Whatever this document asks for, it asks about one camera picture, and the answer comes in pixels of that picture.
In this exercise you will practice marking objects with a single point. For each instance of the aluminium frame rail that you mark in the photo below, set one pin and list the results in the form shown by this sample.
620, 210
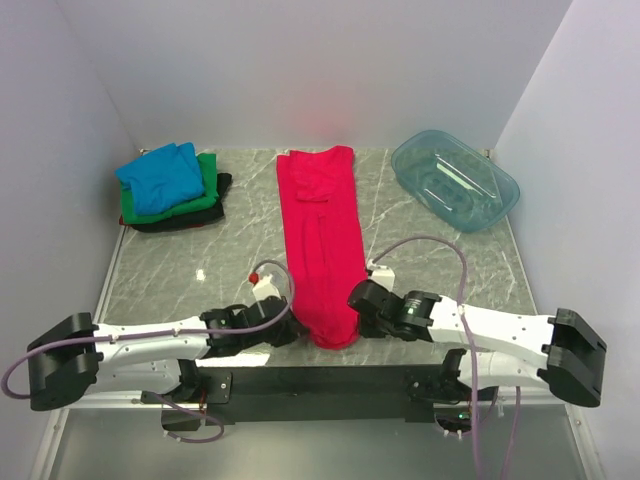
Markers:
136, 263

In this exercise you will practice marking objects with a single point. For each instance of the folded black t shirt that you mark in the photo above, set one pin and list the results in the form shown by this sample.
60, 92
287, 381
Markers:
212, 214

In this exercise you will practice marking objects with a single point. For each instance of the black base beam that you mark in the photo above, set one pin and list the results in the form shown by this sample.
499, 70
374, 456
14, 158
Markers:
326, 393

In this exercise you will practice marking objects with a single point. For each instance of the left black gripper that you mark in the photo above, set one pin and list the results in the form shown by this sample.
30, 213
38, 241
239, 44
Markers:
292, 330

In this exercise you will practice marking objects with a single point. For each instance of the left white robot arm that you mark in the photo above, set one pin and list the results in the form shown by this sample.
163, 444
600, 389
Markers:
78, 357

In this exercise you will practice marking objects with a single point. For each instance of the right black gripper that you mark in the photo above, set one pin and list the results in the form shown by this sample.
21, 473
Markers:
369, 331

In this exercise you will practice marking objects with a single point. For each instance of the clear blue plastic tub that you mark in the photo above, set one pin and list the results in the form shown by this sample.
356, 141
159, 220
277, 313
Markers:
457, 183

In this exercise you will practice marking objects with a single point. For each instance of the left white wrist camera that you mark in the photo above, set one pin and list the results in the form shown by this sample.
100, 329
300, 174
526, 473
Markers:
265, 285

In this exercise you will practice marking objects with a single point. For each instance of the folded blue t shirt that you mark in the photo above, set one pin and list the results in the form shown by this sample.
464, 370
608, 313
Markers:
160, 179

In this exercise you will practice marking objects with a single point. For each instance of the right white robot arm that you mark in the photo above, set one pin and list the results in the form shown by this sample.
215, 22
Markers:
560, 352

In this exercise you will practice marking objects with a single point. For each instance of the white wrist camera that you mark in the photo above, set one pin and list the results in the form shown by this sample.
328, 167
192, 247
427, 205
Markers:
265, 285
381, 275

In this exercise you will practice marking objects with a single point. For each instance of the folded green t shirt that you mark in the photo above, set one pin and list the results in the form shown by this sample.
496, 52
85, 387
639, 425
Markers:
208, 167

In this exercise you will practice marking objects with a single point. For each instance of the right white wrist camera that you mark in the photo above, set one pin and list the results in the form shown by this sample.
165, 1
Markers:
381, 275

